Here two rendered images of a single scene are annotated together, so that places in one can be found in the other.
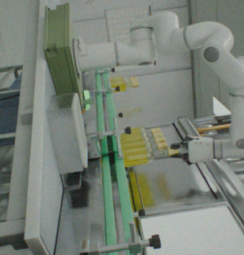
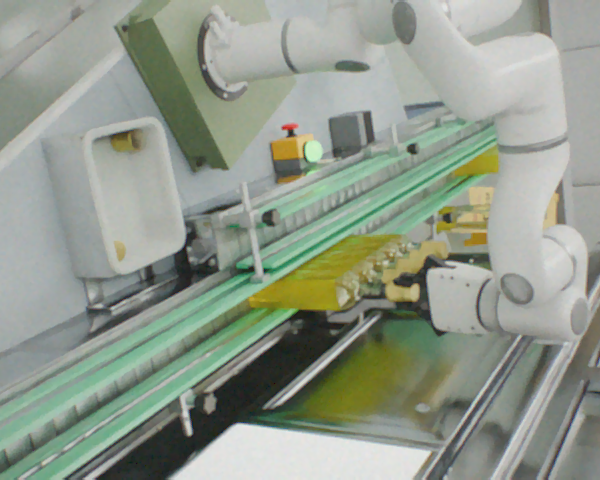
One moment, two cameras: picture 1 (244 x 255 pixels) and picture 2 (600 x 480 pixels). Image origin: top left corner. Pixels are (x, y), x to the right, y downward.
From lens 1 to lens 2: 84 cm
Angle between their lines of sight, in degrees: 34
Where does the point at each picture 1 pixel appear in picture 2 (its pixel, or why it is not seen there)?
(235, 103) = (503, 171)
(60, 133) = (66, 188)
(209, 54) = (399, 22)
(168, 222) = (273, 445)
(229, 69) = (439, 61)
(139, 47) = (331, 25)
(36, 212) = not seen: outside the picture
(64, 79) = (171, 94)
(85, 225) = (0, 374)
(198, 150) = (446, 297)
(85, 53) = (223, 42)
